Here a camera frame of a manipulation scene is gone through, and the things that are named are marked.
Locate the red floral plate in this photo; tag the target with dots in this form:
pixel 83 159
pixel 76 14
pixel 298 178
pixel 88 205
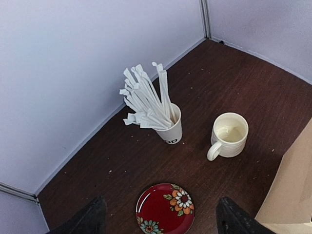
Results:
pixel 165 208

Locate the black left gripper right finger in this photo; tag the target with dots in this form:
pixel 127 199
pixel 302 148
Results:
pixel 232 219

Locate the bundle of white wrapped straws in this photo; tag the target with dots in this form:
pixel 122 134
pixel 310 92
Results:
pixel 151 110

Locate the right aluminium wall post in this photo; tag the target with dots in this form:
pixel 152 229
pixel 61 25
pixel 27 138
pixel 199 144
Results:
pixel 205 18

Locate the cream ceramic mug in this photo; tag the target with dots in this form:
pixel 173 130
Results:
pixel 229 135

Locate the brown paper bag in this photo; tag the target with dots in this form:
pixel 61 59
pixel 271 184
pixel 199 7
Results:
pixel 287 208

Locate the left aluminium wall post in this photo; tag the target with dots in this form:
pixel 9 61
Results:
pixel 18 193

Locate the paper cup holding straws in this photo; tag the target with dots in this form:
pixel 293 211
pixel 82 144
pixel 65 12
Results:
pixel 173 135

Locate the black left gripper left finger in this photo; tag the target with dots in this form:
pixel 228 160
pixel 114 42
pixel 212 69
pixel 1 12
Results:
pixel 91 219

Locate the aluminium wall post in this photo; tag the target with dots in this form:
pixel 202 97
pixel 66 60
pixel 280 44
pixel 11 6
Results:
pixel 205 18
pixel 18 193

